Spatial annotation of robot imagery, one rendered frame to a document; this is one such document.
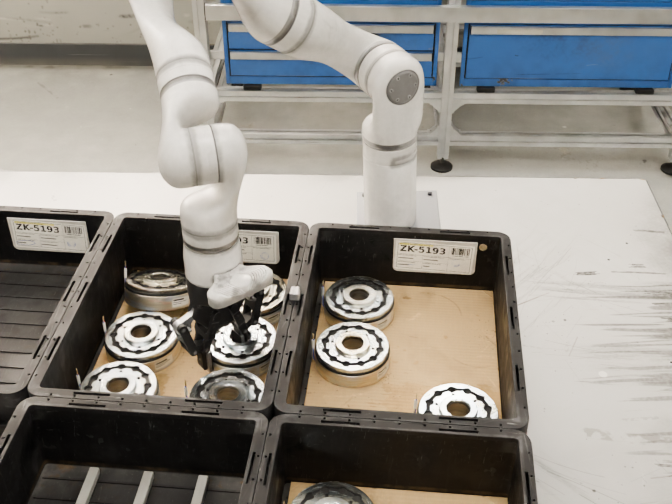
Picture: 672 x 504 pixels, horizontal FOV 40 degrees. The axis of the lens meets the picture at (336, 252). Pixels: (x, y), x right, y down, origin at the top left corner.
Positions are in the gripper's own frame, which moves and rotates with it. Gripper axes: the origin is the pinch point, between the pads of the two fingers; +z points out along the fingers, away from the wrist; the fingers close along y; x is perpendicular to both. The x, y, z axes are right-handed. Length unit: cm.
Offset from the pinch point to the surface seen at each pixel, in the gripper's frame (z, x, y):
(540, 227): 16, -6, -76
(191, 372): 2.4, -1.5, 4.4
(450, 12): 26, -114, -161
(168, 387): 2.4, -1.0, 8.4
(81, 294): -6.4, -16.1, 12.1
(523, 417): -7.5, 38.9, -16.5
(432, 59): 45, -121, -160
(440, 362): 2.5, 18.8, -23.7
